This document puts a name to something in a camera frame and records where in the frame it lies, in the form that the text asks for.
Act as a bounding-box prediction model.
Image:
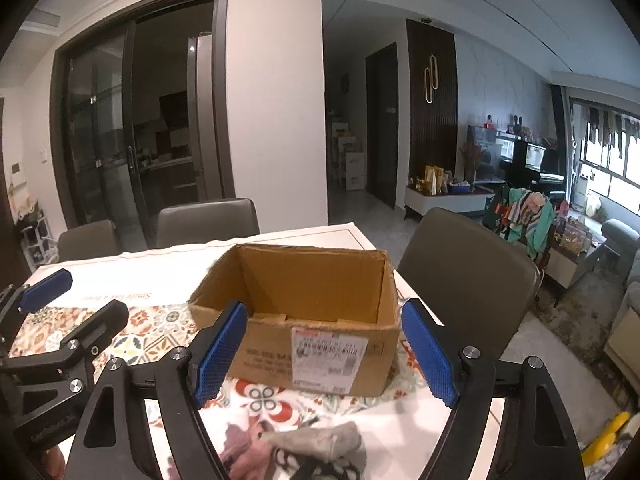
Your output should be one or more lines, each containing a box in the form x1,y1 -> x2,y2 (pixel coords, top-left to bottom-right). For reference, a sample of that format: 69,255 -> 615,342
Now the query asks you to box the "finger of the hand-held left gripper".
7,300 -> 130,396
0,268 -> 74,356

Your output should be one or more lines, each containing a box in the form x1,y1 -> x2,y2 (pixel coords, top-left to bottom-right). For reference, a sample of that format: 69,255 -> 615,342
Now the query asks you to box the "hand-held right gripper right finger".
400,298 -> 587,480

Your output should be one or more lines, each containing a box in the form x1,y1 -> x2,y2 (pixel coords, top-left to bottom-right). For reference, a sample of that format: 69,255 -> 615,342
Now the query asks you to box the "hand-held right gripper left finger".
65,300 -> 249,480

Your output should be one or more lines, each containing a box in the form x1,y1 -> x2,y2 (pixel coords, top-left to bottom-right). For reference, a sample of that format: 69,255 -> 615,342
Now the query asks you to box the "brown cardboard box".
187,243 -> 402,397

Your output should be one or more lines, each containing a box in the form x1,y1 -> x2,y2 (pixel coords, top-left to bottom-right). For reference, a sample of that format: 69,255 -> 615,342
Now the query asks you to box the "pink sock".
217,420 -> 281,480

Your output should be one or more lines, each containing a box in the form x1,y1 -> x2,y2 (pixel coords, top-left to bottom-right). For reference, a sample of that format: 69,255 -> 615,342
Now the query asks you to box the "grey sock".
260,421 -> 368,463

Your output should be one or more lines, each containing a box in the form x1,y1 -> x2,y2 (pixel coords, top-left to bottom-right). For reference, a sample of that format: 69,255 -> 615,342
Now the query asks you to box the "black and white sock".
272,447 -> 361,480

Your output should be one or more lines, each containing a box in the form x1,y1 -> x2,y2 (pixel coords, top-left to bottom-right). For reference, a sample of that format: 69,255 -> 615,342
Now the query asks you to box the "person's left hand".
42,447 -> 67,480

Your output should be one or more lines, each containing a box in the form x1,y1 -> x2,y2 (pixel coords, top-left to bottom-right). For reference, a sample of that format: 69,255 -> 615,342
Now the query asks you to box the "white shoe rack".
17,210 -> 58,268

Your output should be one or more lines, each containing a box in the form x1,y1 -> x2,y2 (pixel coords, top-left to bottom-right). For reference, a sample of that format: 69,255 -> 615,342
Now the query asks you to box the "small grey dining chair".
57,219 -> 121,263

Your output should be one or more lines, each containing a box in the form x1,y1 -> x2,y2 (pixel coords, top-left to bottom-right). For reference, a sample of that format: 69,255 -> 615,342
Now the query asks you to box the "large grey dining chair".
397,207 -> 542,361

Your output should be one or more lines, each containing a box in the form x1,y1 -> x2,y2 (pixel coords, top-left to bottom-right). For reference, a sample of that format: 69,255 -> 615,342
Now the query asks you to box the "grey floor rug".
530,260 -> 626,386

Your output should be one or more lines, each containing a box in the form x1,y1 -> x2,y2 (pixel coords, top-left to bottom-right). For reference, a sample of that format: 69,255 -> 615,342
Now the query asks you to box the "white television cabinet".
404,182 -> 501,221

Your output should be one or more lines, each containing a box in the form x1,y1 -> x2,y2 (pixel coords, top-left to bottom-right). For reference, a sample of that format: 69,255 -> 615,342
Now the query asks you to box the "pile of colourful clothes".
482,187 -> 556,261

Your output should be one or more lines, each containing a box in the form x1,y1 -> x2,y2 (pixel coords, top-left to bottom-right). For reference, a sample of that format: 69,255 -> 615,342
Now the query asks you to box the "glass coffee table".
545,220 -> 608,291

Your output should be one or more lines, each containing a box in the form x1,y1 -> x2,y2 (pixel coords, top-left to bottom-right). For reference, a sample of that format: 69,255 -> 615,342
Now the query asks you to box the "dark framed sliding glass door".
52,0 -> 236,256

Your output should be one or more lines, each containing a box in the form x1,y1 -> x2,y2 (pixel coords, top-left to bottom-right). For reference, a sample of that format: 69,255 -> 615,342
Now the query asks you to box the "yellow plastic toy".
580,411 -> 632,466

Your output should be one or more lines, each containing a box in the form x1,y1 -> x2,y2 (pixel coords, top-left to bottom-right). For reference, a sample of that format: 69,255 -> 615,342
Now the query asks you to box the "black television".
467,124 -> 506,183

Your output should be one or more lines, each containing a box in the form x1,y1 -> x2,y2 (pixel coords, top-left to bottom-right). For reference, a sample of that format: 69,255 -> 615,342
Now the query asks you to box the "dried red flower bouquet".
460,140 -> 483,186

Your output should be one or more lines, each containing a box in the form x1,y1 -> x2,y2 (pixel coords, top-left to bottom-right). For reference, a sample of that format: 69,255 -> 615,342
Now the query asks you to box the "stack of hallway boxes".
327,120 -> 366,191

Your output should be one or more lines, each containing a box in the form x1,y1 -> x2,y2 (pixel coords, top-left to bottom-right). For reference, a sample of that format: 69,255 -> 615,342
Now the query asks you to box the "grey sofa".
600,220 -> 640,376

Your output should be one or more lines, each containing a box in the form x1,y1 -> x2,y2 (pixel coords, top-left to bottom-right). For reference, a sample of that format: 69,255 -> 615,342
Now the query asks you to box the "black upright piano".
500,137 -> 566,196

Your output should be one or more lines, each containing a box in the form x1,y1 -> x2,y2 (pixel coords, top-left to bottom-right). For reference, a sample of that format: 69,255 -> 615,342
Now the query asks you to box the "dark wooden door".
365,42 -> 399,209

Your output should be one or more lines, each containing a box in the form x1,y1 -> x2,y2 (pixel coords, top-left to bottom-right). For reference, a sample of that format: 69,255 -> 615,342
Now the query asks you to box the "dark curtain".
550,85 -> 571,201

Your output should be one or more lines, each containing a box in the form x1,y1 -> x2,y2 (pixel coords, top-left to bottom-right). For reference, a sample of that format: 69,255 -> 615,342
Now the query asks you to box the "large balcony window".
570,100 -> 640,211

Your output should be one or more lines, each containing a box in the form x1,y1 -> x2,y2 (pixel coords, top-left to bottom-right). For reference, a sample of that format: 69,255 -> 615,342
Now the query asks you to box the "row of hanging laundry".
585,107 -> 640,161

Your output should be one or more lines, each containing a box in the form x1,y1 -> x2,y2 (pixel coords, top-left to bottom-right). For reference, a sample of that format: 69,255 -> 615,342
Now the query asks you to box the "dark slatted wall panel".
406,19 -> 458,201

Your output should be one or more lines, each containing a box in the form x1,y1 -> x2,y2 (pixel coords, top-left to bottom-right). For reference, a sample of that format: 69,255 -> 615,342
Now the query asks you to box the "gold wall ornament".
424,52 -> 441,106

